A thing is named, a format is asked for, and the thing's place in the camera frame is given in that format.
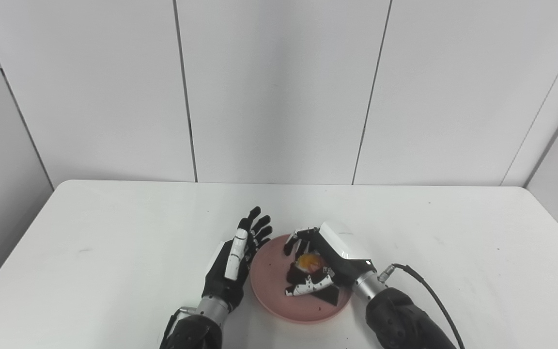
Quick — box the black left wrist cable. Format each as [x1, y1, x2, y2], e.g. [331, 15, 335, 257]
[159, 307, 197, 349]

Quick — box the pink round plate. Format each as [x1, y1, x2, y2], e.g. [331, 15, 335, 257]
[250, 234, 355, 324]

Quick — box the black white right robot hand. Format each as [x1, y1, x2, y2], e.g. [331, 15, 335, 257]
[283, 222, 376, 297]

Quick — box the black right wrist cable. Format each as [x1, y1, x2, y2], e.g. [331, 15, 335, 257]
[378, 263, 466, 349]

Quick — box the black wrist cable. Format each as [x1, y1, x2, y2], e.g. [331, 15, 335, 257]
[159, 307, 197, 349]
[378, 263, 466, 349]

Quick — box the chocolate cake slice with fruit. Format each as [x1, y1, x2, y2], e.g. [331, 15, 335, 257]
[286, 252, 340, 306]

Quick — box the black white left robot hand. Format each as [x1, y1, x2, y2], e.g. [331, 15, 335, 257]
[201, 206, 273, 311]

